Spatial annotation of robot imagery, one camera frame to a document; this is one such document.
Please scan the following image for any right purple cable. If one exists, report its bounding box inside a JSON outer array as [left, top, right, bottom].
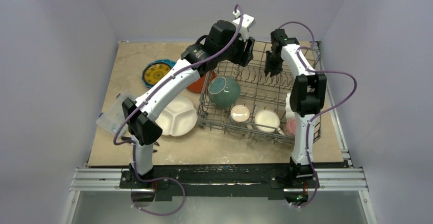
[[278, 21, 358, 210]]

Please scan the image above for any cream divided plate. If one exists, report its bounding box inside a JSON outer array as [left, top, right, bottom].
[[156, 96, 198, 137]]

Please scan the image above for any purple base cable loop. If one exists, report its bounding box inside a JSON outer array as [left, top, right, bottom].
[[130, 177, 186, 216]]

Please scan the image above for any white scalloped teal bowl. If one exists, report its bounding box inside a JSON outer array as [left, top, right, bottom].
[[207, 76, 241, 109]]

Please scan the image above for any cream dragon mug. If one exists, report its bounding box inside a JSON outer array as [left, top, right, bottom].
[[229, 105, 250, 134]]

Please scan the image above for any grey wire dish rack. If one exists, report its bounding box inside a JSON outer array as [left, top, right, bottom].
[[197, 40, 322, 145]]

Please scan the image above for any orange red plate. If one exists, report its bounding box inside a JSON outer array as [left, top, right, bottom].
[[187, 74, 208, 93]]

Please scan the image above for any clear plastic tray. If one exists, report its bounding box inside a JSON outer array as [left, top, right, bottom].
[[96, 90, 137, 134]]

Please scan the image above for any pink ghost mug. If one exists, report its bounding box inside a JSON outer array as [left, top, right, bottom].
[[283, 117, 297, 138]]

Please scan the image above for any teal blue plate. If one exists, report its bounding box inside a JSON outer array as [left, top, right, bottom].
[[141, 59, 176, 88]]

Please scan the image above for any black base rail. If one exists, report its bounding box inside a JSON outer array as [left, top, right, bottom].
[[69, 161, 369, 203]]

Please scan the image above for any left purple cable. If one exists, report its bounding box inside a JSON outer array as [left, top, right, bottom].
[[113, 4, 244, 183]]

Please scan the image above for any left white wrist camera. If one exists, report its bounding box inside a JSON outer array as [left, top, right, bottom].
[[232, 10, 255, 42]]

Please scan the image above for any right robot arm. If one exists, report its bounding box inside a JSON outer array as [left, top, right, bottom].
[[264, 29, 327, 187]]

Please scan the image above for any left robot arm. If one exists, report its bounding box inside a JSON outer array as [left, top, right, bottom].
[[121, 17, 255, 188]]

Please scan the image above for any green floral mug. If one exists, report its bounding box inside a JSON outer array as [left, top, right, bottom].
[[253, 109, 284, 135]]

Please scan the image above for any yellow patterned plate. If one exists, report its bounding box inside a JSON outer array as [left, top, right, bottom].
[[142, 62, 171, 86]]

